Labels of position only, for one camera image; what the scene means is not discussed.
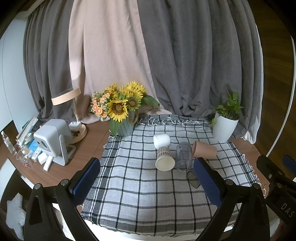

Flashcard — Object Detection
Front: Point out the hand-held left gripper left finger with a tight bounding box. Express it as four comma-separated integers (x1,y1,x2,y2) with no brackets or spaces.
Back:
24,158,101,241

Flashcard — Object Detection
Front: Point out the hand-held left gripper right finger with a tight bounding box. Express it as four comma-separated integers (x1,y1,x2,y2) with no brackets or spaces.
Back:
193,157,270,241

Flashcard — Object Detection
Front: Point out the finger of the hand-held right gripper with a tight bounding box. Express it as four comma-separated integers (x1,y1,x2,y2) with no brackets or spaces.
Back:
283,155,296,178
257,155,288,184

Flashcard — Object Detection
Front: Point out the dark transparent cup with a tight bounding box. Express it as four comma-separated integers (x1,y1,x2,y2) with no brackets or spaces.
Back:
186,170,201,189

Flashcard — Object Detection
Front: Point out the brown paper cup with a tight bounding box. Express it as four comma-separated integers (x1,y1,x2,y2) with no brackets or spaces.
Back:
191,141,218,159

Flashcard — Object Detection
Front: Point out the clear plastic cup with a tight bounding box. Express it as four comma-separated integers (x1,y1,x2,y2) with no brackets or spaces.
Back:
175,142,193,172

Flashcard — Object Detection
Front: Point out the plaid paper cup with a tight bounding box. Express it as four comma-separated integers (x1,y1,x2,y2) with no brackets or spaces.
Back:
155,146,176,172

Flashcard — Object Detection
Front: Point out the white paper cup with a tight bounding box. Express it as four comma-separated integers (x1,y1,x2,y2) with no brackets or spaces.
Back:
153,134,171,149

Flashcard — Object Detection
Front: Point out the white remote control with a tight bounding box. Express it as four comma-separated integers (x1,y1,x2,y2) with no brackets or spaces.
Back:
43,155,54,172

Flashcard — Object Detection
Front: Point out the checked grey tablecloth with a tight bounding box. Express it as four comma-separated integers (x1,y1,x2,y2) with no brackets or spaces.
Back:
81,115,260,237

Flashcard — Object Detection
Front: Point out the white projector on stand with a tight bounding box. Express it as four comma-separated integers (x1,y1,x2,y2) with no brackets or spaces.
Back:
33,119,77,166

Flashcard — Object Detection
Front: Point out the white plug adapter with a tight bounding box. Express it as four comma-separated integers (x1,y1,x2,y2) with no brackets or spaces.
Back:
69,121,82,132

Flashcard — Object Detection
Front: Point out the green plant in white pot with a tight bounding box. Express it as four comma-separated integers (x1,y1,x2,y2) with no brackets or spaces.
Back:
208,89,245,143

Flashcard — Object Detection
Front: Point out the white curved pole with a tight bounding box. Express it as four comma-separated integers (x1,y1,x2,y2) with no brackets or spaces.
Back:
265,35,296,159

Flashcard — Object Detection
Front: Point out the striped cushion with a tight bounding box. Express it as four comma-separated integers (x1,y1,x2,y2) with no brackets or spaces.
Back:
6,193,27,240

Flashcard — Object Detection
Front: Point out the stack of books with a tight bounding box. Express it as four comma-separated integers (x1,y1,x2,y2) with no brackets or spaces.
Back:
16,116,44,147

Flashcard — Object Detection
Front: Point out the orange flower bouquet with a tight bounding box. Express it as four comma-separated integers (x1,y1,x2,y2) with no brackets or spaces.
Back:
90,91,112,122

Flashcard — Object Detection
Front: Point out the clear plastic bottle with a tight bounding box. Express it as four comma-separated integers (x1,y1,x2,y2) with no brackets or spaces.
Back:
1,131,18,156

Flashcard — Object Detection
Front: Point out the sunflower bouquet in grey vase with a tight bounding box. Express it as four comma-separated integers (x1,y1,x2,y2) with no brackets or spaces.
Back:
105,81,160,137

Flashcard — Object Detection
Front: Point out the white desk lamp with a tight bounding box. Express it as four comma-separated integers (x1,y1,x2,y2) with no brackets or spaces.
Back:
51,86,88,144

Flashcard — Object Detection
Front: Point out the grey curtain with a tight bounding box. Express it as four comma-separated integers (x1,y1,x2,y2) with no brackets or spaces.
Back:
136,0,264,144
23,0,87,123

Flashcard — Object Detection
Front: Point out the pink curtain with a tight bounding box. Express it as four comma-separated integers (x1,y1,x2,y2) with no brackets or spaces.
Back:
68,0,160,125

